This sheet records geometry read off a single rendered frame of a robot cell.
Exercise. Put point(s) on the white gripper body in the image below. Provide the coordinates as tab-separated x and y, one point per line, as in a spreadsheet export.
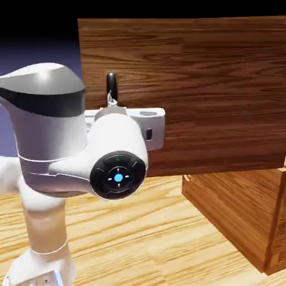
154	127

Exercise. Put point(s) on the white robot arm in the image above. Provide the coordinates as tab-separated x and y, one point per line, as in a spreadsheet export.
55	138

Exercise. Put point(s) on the large wooden cabinet door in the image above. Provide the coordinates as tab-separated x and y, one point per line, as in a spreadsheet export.
212	89

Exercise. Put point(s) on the wooden cabinet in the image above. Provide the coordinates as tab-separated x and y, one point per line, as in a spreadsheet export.
278	245

